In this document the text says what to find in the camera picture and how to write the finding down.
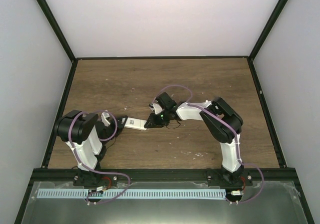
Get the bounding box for white remote control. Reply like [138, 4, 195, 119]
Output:
[124, 117, 147, 131]

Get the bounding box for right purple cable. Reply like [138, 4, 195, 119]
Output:
[151, 84, 264, 206]

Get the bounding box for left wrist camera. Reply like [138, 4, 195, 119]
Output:
[100, 112, 111, 127]

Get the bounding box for black front frame rail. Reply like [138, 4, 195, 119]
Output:
[30, 168, 300, 187]

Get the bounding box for light blue slotted cable duct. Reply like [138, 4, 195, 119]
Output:
[36, 189, 226, 200]

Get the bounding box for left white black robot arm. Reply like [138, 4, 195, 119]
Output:
[54, 110, 131, 186]

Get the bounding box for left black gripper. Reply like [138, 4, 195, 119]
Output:
[102, 116, 128, 145]

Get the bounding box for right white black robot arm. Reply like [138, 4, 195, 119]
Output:
[144, 92, 244, 186]

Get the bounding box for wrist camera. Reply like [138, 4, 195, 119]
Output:
[149, 103, 163, 115]
[100, 112, 111, 127]

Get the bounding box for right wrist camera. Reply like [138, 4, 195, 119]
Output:
[149, 103, 163, 115]

